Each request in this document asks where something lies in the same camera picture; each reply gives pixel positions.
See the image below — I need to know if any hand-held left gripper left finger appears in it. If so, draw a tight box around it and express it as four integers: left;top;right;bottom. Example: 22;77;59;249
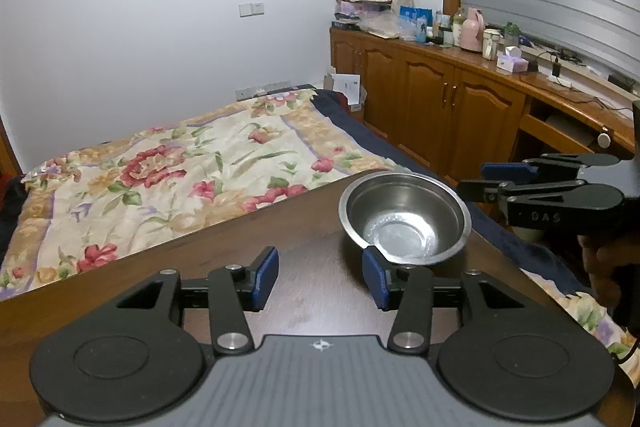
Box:
116;246;280;354

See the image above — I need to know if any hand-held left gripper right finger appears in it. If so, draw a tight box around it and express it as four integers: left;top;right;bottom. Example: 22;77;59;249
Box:
362;247;526;354

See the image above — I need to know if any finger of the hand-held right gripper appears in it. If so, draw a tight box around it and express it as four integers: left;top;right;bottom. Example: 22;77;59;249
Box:
459;179;583;214
481;153;587;184

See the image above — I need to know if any stainless steel bowl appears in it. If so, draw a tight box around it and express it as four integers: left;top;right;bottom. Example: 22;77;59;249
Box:
338;173;473;266

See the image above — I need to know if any person's right hand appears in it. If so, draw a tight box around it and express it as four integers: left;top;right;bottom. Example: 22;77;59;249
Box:
577;233;640;308

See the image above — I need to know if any long wooden cabinet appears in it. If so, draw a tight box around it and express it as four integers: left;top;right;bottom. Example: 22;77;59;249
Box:
329;26;640;190

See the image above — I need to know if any pink tissue box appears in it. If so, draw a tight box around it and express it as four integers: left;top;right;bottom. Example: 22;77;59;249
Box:
495;46;530;76

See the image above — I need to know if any white cup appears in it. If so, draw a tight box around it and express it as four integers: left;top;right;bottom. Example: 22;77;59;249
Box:
482;28;502;61

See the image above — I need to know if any floral blanket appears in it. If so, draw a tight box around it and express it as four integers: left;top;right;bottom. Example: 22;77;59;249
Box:
0;88;401;293

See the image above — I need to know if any pink thermos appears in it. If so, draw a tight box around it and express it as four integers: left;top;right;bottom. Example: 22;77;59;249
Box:
460;7;486;54

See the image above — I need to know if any white paper bag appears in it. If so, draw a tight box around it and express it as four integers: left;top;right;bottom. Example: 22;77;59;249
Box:
324;71;362;108

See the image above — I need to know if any blue box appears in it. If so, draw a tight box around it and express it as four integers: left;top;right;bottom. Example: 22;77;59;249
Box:
399;5;434;44

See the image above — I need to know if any stack of papers and boxes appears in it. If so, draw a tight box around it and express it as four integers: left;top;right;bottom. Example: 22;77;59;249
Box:
332;0;396;32

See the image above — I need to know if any dark clothes pile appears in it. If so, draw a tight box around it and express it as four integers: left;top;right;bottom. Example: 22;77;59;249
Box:
0;172;32;260

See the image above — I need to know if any black cable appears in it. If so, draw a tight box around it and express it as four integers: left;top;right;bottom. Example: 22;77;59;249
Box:
617;336;640;364

